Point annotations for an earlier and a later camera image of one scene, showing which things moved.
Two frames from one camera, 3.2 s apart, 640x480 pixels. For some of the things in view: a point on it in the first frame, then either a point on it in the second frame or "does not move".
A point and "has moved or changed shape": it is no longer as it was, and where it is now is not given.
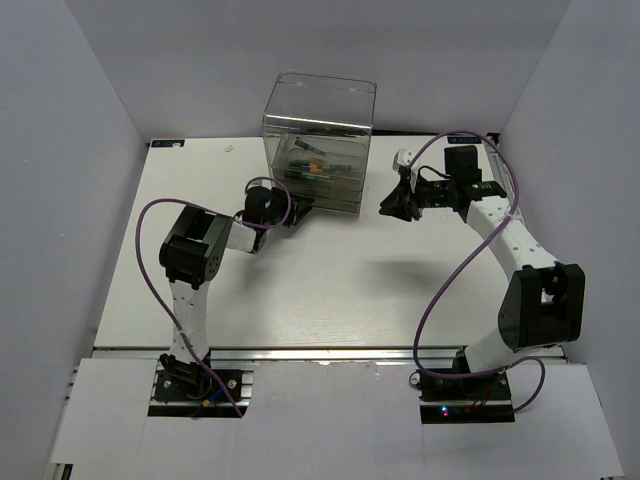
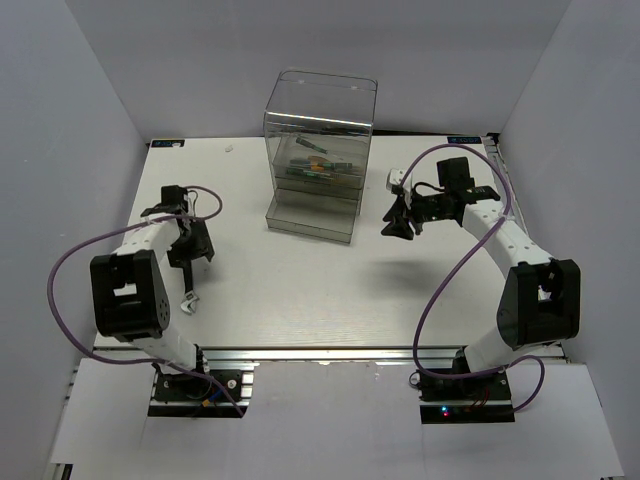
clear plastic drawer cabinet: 317,132 has moved or changed shape
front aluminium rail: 293,354 does not move
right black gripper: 401,203 to 400,217
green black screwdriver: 313,149 does not move
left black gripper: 297,207 to 202,246
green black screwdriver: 308,176 to 298,171
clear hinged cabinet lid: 321,98 does not move
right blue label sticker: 464,140 does not move
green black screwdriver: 338,168 does not move
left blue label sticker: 168,143 does not move
